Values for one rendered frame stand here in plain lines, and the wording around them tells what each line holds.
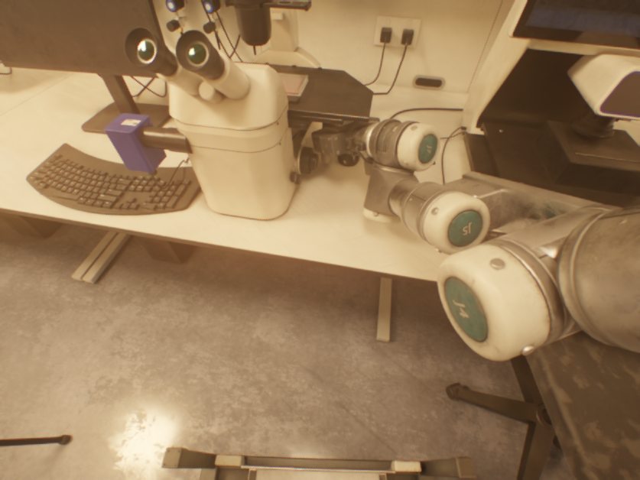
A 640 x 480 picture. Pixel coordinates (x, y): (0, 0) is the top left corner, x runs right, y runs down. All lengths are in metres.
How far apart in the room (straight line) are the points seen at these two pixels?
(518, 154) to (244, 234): 0.65
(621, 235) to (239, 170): 0.52
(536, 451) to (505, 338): 1.09
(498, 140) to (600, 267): 0.65
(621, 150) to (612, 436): 0.63
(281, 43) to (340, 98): 0.29
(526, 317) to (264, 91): 0.46
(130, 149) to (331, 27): 0.84
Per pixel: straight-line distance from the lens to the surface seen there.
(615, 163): 0.81
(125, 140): 0.66
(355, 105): 0.65
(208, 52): 0.44
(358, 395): 1.27
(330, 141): 0.63
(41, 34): 1.12
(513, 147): 0.85
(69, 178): 0.98
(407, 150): 0.53
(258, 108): 0.53
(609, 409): 1.03
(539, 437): 1.34
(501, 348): 0.26
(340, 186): 0.75
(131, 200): 0.81
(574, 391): 0.99
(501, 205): 0.45
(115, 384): 1.49
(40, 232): 2.16
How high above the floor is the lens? 1.24
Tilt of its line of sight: 51 degrees down
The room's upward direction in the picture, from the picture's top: 1 degrees clockwise
